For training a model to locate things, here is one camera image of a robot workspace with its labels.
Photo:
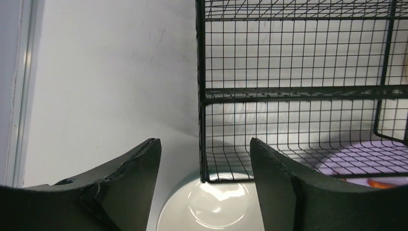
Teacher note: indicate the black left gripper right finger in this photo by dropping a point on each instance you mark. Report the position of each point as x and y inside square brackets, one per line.
[293, 197]

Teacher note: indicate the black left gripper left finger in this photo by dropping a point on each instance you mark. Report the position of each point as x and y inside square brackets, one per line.
[115, 196]

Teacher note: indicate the white bowl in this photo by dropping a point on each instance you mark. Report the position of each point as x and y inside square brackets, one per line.
[197, 206]

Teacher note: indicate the orange shrimp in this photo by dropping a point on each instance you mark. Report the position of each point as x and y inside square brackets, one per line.
[380, 185]

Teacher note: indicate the purple plate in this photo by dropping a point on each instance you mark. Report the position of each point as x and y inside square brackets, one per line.
[384, 161]

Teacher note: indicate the black wire rack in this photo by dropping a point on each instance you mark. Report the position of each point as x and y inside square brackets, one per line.
[307, 77]

